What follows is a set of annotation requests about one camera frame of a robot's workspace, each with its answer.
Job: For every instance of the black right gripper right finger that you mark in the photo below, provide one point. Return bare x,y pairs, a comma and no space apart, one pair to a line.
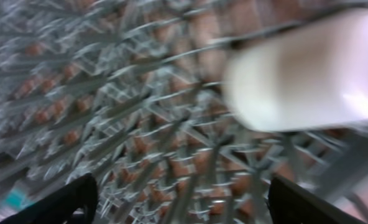
289,203

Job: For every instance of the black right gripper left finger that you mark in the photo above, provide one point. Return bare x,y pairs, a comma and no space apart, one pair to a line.
76,202

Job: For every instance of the small white cup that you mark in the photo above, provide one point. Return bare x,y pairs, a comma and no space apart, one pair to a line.
312,77

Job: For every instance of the teal plastic tray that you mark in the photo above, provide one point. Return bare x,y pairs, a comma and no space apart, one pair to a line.
9,195

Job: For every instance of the grey dish rack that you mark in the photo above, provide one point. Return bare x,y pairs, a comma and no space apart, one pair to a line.
131,92

